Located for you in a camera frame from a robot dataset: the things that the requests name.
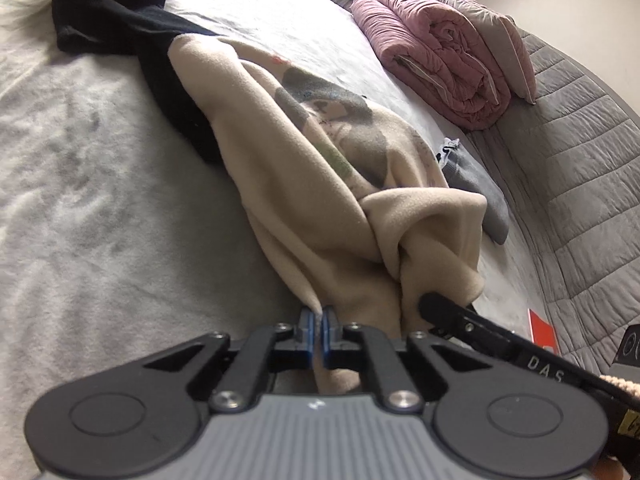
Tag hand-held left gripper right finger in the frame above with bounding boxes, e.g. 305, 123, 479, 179
323, 306, 497, 414

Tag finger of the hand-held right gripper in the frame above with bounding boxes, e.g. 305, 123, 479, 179
418, 292, 507, 350

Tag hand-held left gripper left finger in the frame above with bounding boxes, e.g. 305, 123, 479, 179
144, 307, 317, 412

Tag beige printed fleece garment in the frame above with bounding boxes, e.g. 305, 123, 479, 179
167, 34, 488, 397

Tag black garment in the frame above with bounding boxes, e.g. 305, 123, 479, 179
52, 0, 227, 166

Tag red book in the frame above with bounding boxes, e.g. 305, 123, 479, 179
527, 308, 559, 352

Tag folded grey garment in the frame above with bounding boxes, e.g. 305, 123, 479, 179
437, 137, 511, 246

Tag grey quilted headboard cover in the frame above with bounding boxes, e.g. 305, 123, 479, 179
469, 25, 640, 376

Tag folded pink quilt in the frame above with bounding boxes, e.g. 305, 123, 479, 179
350, 0, 513, 132

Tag grey pillow with pink trim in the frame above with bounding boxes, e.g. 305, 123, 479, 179
424, 0, 539, 106

